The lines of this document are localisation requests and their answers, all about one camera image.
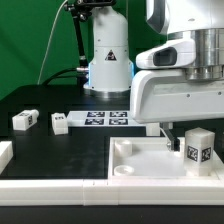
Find black camera stand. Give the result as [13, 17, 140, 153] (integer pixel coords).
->
[64, 0, 116, 73]

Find white square tabletop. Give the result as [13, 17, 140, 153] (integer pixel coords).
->
[108, 137, 224, 180]

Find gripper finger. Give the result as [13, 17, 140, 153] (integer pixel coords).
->
[160, 123, 180, 152]

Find white front fence wall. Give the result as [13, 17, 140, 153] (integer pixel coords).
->
[0, 180, 224, 206]

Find black cables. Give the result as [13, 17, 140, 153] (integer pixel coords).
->
[42, 67, 90, 86]

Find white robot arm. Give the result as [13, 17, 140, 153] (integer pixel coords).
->
[85, 0, 224, 123]

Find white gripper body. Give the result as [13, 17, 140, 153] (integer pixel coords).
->
[130, 69, 224, 123]

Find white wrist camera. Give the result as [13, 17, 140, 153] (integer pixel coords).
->
[136, 39, 196, 70]

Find white left fence piece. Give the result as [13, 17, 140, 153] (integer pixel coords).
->
[0, 141, 13, 174]

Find white marker base plate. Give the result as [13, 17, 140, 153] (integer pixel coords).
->
[67, 110, 139, 127]

